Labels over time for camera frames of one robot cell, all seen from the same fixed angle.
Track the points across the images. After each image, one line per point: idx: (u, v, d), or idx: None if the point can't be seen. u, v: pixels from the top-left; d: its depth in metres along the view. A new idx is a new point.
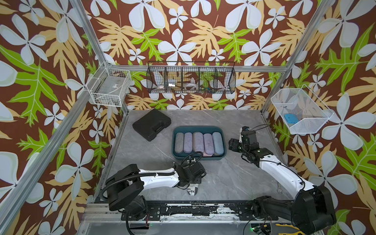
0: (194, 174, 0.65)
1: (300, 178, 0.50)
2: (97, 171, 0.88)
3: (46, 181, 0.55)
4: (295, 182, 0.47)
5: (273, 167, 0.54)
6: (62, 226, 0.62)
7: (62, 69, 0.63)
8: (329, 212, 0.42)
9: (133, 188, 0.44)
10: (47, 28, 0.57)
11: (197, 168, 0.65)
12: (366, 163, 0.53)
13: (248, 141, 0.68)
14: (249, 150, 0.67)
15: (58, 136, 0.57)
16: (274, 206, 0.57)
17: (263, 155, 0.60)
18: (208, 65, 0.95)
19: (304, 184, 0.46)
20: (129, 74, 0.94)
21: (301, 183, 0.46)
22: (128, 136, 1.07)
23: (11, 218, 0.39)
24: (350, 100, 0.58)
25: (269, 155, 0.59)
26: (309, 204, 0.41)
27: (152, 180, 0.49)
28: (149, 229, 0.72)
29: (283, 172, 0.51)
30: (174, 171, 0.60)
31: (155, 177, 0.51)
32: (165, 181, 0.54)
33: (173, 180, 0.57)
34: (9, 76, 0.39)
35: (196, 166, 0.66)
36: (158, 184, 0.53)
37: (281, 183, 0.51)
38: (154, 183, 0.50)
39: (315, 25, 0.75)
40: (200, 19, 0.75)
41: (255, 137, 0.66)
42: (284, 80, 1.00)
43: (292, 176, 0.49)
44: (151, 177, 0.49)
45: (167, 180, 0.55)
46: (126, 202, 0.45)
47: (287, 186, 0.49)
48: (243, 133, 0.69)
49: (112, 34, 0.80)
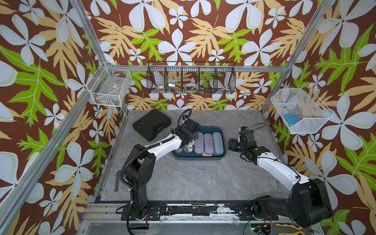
0: (191, 130, 0.71)
1: (296, 173, 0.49)
2: (97, 171, 0.88)
3: (46, 181, 0.55)
4: (291, 176, 0.48)
5: (274, 164, 0.54)
6: (62, 226, 0.62)
7: (62, 69, 0.63)
8: (325, 205, 0.43)
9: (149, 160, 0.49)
10: (47, 28, 0.57)
11: (190, 125, 0.71)
12: (366, 163, 0.53)
13: (246, 140, 0.69)
14: (247, 149, 0.68)
15: (58, 136, 0.57)
16: (274, 204, 0.57)
17: (260, 152, 0.61)
18: (208, 65, 0.95)
19: (300, 178, 0.47)
20: (129, 74, 0.94)
21: (297, 177, 0.47)
22: (128, 136, 1.07)
23: (11, 218, 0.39)
24: (350, 100, 0.58)
25: (266, 153, 0.60)
26: (304, 196, 0.42)
27: (158, 149, 0.54)
28: (149, 229, 0.72)
29: (279, 167, 0.52)
30: (173, 134, 0.65)
31: (161, 145, 0.56)
32: (170, 147, 0.60)
33: (176, 142, 0.62)
34: (9, 75, 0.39)
35: (189, 123, 0.71)
36: (165, 151, 0.58)
37: (280, 180, 0.52)
38: (162, 151, 0.55)
39: (315, 25, 0.75)
40: (200, 19, 0.75)
41: (252, 135, 0.68)
42: (284, 80, 1.00)
43: (288, 171, 0.50)
44: (156, 147, 0.55)
45: (172, 144, 0.60)
46: (148, 174, 0.51)
47: (283, 181, 0.50)
48: (241, 132, 0.70)
49: (112, 34, 0.80)
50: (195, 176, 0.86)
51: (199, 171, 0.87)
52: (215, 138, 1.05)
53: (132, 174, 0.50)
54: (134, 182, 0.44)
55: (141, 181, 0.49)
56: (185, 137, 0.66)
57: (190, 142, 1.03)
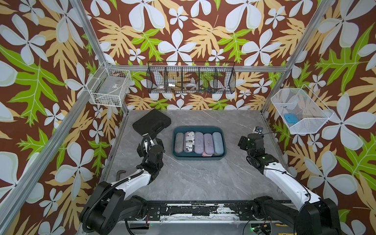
0: (156, 160, 0.67)
1: (306, 190, 0.47)
2: (97, 171, 0.88)
3: (46, 181, 0.55)
4: (300, 194, 0.45)
5: (285, 180, 0.51)
6: (62, 226, 0.62)
7: (62, 69, 0.63)
8: (334, 226, 0.41)
9: (115, 199, 0.44)
10: (47, 28, 0.57)
11: (153, 156, 0.64)
12: (366, 163, 0.53)
13: (254, 146, 0.65)
14: (254, 156, 0.65)
15: (58, 136, 0.57)
16: (275, 211, 0.57)
17: (268, 163, 0.59)
18: (208, 65, 0.95)
19: (310, 196, 0.44)
20: (129, 74, 0.94)
21: (307, 195, 0.45)
22: (128, 136, 1.07)
23: (11, 219, 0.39)
24: (350, 100, 0.58)
25: (274, 164, 0.58)
26: (314, 217, 0.40)
27: (127, 185, 0.50)
28: (149, 229, 0.72)
29: (289, 182, 0.50)
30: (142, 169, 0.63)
31: (129, 181, 0.53)
32: (140, 183, 0.57)
33: (146, 176, 0.60)
34: (9, 75, 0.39)
35: (151, 155, 0.65)
36: (135, 187, 0.54)
37: (289, 197, 0.49)
38: (131, 187, 0.51)
39: (315, 25, 0.75)
40: (200, 19, 0.75)
41: (262, 141, 0.63)
42: (284, 80, 1.00)
43: (297, 187, 0.48)
44: (125, 183, 0.51)
45: (141, 178, 0.57)
46: (115, 216, 0.44)
47: (292, 197, 0.48)
48: (251, 138, 0.65)
49: (112, 34, 0.80)
50: (195, 176, 0.86)
51: (199, 171, 0.88)
52: (215, 138, 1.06)
53: (95, 219, 0.42)
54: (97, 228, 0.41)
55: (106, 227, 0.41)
56: (152, 172, 0.64)
57: (190, 142, 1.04)
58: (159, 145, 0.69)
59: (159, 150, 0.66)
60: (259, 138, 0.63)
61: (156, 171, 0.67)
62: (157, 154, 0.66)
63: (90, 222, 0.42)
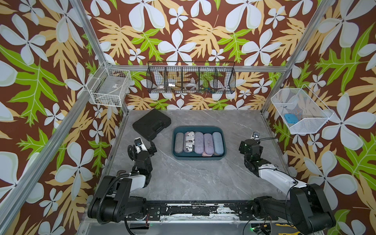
0: (145, 166, 0.68)
1: (294, 179, 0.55)
2: (97, 171, 0.88)
3: (46, 181, 0.55)
4: (289, 182, 0.49)
5: (274, 175, 0.56)
6: (62, 226, 0.62)
7: (62, 69, 0.63)
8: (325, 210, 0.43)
9: (124, 185, 0.47)
10: (47, 28, 0.57)
11: (141, 163, 0.66)
12: (366, 163, 0.53)
13: (251, 151, 0.70)
14: (249, 160, 0.70)
15: (58, 136, 0.57)
16: (273, 207, 0.58)
17: (261, 164, 0.64)
18: (208, 65, 0.95)
19: (297, 183, 0.49)
20: (129, 74, 0.94)
21: (294, 182, 0.49)
22: (128, 136, 1.07)
23: (11, 218, 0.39)
24: (350, 100, 0.58)
25: (267, 165, 0.63)
26: (301, 199, 0.43)
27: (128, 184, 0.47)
28: (149, 229, 0.72)
29: (278, 175, 0.55)
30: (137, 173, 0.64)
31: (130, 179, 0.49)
32: (138, 184, 0.61)
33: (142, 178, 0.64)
34: (9, 75, 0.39)
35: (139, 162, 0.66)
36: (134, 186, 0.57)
37: (280, 189, 0.53)
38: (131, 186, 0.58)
39: (315, 25, 0.75)
40: (200, 19, 0.75)
41: (258, 148, 0.67)
42: (284, 80, 1.00)
43: (286, 177, 0.52)
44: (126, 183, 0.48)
45: (139, 179, 0.61)
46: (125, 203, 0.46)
47: (282, 188, 0.51)
48: (247, 144, 0.70)
49: (112, 34, 0.80)
50: (195, 176, 0.86)
51: (199, 171, 0.88)
52: (215, 138, 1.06)
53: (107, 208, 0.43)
54: (111, 216, 0.42)
55: (119, 214, 0.43)
56: (146, 176, 0.67)
57: (190, 142, 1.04)
58: (145, 152, 0.70)
59: (145, 155, 0.69)
60: (255, 144, 0.68)
61: (149, 174, 0.71)
62: (145, 161, 0.68)
63: (103, 212, 0.43)
